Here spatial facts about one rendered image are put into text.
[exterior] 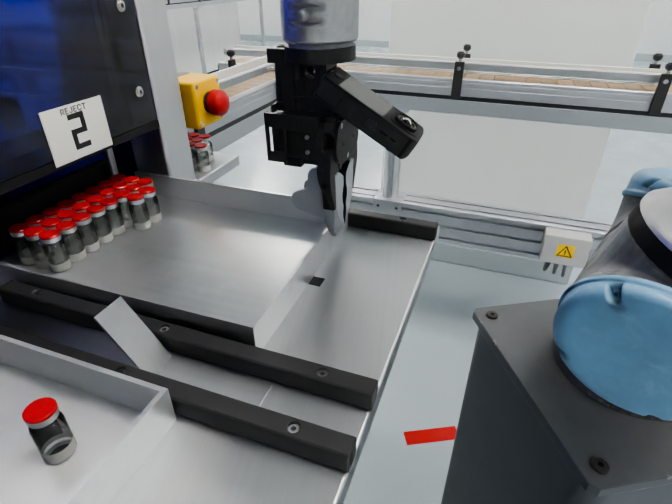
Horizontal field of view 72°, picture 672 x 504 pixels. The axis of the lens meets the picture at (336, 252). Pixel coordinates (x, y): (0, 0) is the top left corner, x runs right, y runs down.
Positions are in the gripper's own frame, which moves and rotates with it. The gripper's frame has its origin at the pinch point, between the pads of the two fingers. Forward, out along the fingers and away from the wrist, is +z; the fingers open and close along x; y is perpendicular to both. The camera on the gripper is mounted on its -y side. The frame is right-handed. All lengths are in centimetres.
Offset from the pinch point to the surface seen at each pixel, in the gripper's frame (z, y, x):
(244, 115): 2, 40, -47
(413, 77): -1, 9, -82
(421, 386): 92, -5, -63
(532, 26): -8, -19, -143
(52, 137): -11.1, 29.2, 10.7
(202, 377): 3.1, 3.9, 23.9
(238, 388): 3.1, 0.4, 23.9
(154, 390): -0.1, 4.3, 28.5
